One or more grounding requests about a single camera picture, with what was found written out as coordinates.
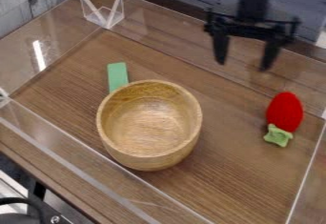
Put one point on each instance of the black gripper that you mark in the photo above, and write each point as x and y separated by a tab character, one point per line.
275	32

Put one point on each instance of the red plush strawberry toy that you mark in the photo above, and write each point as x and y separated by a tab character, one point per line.
284	118

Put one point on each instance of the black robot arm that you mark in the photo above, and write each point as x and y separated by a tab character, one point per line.
250	19

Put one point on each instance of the green rectangular block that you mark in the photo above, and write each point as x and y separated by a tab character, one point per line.
117	74

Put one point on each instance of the wooden bowl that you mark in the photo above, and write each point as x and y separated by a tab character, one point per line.
149	123

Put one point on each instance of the clear acrylic corner bracket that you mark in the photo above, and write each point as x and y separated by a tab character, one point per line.
106	17

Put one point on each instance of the black table leg bracket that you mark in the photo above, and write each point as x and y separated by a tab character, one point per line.
50	215

